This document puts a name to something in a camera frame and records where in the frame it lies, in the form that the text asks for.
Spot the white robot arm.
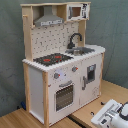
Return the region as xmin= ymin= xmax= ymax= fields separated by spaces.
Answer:
xmin=91 ymin=99 xmax=128 ymax=128

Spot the wooden toy kitchen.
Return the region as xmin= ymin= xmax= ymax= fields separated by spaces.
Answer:
xmin=22 ymin=2 xmax=105 ymax=127

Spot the right oven knob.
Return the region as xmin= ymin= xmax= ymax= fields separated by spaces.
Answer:
xmin=72 ymin=66 xmax=78 ymax=72

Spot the oven knob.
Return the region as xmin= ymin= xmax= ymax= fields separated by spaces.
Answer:
xmin=72 ymin=66 xmax=78 ymax=72
xmin=54 ymin=73 xmax=60 ymax=79

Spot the left oven knob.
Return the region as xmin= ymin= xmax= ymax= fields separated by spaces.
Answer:
xmin=54 ymin=73 xmax=60 ymax=79

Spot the black stove top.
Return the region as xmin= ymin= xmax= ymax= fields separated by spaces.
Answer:
xmin=34 ymin=53 xmax=71 ymax=66

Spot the metal toy sink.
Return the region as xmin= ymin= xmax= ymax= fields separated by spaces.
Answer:
xmin=65 ymin=47 xmax=95 ymax=56

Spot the black toy faucet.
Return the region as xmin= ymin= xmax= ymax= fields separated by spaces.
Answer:
xmin=67 ymin=33 xmax=82 ymax=49

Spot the white cupboard door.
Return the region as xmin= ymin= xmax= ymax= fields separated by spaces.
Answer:
xmin=80 ymin=55 xmax=102 ymax=106

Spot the oven door with window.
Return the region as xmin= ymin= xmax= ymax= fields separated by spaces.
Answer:
xmin=55 ymin=81 xmax=74 ymax=111

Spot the grey range hood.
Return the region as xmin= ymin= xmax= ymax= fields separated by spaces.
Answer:
xmin=35 ymin=6 xmax=64 ymax=27

